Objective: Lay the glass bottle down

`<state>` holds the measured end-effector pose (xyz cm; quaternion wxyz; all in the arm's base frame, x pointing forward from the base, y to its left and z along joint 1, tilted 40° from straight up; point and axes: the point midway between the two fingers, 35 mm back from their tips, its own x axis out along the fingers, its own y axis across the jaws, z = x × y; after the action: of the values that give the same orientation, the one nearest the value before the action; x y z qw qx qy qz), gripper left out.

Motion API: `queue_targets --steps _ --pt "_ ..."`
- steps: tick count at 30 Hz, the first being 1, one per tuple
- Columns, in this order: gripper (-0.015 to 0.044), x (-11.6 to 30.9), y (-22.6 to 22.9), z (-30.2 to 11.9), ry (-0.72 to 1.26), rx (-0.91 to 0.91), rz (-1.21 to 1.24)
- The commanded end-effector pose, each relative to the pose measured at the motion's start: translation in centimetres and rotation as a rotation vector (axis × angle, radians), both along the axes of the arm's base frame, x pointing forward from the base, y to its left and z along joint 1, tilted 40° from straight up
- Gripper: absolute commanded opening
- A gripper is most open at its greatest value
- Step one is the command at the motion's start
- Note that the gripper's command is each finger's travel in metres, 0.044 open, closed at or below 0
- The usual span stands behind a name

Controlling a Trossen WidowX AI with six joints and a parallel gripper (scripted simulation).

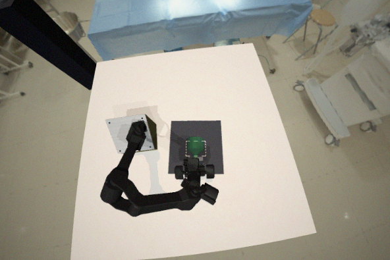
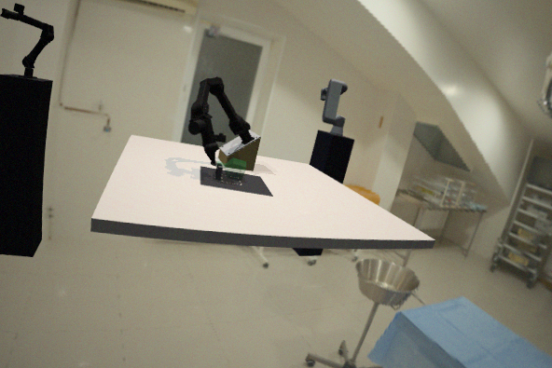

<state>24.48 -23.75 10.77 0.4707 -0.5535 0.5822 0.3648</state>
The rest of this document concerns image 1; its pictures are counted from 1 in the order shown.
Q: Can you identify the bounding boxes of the green glass bottle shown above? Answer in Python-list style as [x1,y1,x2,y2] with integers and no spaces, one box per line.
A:
[186,137,204,158]

